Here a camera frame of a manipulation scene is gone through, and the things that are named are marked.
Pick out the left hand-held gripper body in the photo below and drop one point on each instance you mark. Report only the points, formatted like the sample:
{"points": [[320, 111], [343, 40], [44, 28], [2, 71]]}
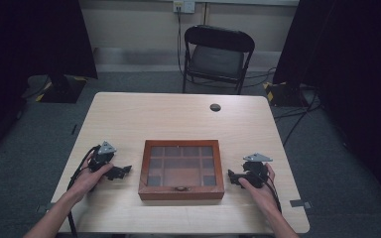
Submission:
{"points": [[101, 159]]}

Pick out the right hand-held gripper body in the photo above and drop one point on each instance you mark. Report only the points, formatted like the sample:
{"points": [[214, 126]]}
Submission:
{"points": [[257, 170]]}

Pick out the person's left hand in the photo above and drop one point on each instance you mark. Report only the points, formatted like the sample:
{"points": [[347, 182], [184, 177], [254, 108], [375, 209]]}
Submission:
{"points": [[87, 180]]}

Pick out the person's right hand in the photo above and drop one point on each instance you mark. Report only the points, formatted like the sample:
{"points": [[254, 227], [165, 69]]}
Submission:
{"points": [[263, 198]]}

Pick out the short black tape strip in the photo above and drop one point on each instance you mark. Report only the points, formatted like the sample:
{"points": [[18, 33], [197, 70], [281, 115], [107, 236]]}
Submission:
{"points": [[74, 129]]}

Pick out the grey tape strip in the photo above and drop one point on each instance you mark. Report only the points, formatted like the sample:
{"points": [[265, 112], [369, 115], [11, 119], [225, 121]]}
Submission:
{"points": [[43, 208], [300, 203]]}

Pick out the wooden box with glass lid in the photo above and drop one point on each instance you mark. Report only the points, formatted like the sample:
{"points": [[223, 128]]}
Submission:
{"points": [[181, 168]]}

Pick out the round black table grommet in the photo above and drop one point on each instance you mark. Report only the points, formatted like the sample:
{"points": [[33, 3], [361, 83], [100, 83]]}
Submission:
{"points": [[215, 107]]}

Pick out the yellow and black stand base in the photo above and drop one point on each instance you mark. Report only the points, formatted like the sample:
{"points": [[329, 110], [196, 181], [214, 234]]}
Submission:
{"points": [[282, 94]]}

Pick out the black folding chair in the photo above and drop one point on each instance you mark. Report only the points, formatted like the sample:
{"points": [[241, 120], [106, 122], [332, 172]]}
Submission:
{"points": [[216, 59]]}

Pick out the dark curtain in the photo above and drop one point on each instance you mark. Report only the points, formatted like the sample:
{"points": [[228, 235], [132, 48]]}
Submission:
{"points": [[350, 66], [20, 49]]}

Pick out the white wall outlet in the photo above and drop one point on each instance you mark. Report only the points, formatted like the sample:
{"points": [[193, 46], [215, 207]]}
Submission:
{"points": [[184, 6]]}

